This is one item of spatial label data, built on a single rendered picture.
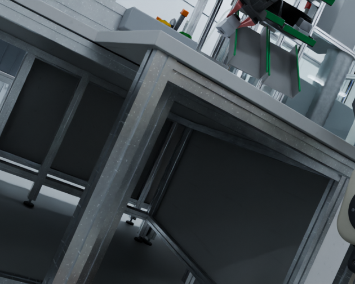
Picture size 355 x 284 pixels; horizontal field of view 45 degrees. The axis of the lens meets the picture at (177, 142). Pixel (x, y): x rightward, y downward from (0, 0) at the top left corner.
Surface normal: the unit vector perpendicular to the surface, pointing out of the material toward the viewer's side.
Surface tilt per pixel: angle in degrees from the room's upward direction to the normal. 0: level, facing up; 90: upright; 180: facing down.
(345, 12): 90
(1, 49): 90
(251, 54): 45
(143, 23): 90
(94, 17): 90
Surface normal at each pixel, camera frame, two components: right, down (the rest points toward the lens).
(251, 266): -0.84, -0.37
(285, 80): 0.44, -0.57
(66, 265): 0.46, 0.22
